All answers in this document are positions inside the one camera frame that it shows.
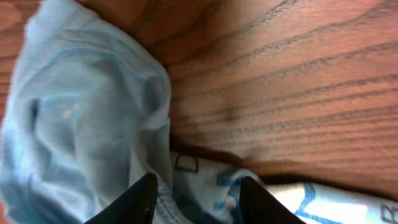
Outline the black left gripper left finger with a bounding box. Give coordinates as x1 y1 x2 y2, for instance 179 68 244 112
85 173 158 224

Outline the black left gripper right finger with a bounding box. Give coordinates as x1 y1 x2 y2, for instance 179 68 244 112
239 177 305 224

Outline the light blue printed t-shirt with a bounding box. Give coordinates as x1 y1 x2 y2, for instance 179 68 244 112
1 1 397 223

